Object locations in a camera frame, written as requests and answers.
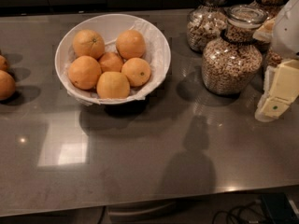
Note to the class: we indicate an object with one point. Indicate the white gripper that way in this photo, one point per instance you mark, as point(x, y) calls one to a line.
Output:
point(287, 32)

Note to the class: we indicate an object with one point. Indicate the white paper liner in bowl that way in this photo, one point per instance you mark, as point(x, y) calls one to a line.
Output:
point(157, 52)

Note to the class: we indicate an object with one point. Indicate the white bowl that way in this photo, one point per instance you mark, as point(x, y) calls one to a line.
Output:
point(109, 24)

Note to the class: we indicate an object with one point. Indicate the small centre orange in bowl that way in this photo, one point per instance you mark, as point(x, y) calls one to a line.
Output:
point(111, 61)

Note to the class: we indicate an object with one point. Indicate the orange front in bowl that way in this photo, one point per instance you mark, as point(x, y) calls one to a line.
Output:
point(113, 85)

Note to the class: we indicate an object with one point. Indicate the glass cereal jar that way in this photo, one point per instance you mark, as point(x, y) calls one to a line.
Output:
point(272, 59)
point(205, 23)
point(272, 8)
point(231, 61)

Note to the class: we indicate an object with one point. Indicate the front glass cereal jar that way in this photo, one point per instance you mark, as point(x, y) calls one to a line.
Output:
point(231, 61)

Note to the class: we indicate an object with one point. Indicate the back right glass cereal jar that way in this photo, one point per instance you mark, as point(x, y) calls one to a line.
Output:
point(272, 8)

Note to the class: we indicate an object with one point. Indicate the back left glass cereal jar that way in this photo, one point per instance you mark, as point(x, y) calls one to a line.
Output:
point(205, 23)

